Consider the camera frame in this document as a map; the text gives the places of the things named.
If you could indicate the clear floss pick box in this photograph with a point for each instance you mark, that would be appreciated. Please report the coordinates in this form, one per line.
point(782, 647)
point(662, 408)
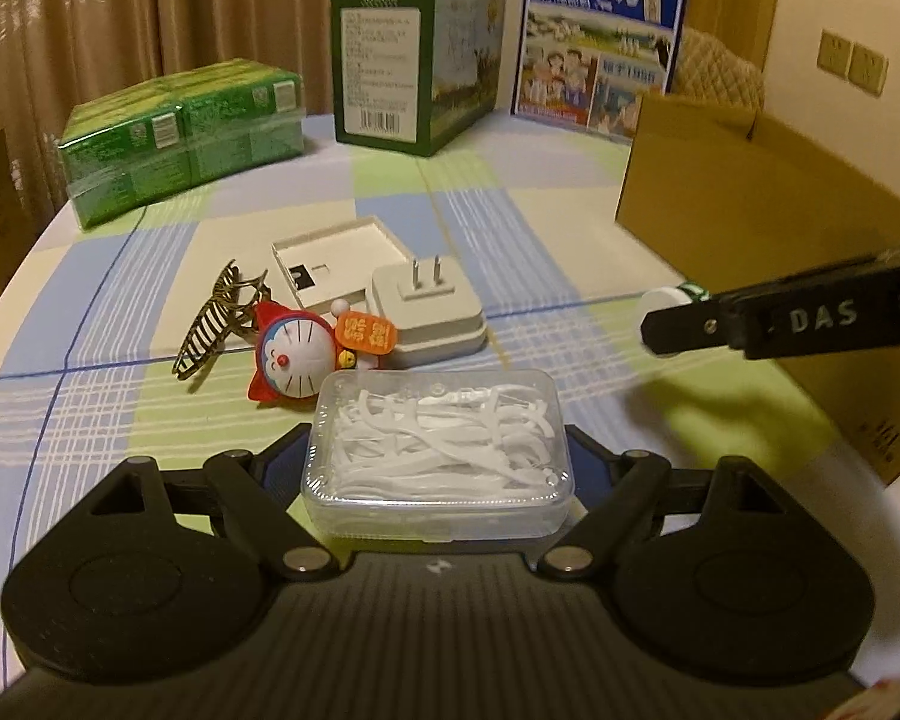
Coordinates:
point(435, 450)

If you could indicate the tortoiseshell hair claw clip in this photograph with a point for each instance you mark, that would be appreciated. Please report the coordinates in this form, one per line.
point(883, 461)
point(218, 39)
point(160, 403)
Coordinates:
point(210, 330)

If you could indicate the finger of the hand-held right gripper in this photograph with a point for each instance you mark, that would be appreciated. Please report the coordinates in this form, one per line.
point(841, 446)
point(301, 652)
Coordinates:
point(690, 326)

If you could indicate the small white green-capped bottle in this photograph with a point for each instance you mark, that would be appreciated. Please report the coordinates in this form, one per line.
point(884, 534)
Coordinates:
point(664, 298)

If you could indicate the checked tablecloth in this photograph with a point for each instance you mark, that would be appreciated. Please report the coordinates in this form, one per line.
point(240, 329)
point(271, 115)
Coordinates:
point(495, 255)

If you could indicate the white charger plug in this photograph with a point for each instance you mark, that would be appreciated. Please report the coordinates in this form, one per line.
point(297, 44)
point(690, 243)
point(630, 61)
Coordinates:
point(427, 315)

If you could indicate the quilted chair back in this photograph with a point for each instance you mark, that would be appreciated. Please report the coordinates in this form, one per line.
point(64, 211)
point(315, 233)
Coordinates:
point(724, 67)

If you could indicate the blue illustrated milk box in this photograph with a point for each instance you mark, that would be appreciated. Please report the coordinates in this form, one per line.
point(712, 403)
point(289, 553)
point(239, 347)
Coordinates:
point(592, 45)

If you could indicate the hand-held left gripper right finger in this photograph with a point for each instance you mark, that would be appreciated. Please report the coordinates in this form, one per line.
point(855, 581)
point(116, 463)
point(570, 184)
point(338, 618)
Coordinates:
point(591, 459)

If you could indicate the red Doraemon toy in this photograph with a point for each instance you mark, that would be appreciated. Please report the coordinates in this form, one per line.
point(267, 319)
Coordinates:
point(296, 352)

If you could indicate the green shrink-wrapped carton pack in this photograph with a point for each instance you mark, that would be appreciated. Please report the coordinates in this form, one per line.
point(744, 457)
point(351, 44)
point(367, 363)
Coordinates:
point(180, 139)

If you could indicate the shallow white box tray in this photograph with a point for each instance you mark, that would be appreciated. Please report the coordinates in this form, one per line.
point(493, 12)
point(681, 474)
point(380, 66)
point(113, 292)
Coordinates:
point(345, 247)

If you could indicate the dark green milk carton box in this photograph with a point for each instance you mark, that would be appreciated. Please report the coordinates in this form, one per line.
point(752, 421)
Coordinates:
point(390, 67)

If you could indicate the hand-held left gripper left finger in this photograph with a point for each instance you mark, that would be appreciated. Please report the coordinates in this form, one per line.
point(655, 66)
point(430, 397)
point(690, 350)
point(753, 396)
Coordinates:
point(281, 465)

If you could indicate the beige wall socket plate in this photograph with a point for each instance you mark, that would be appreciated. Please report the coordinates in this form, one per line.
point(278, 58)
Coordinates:
point(853, 61)

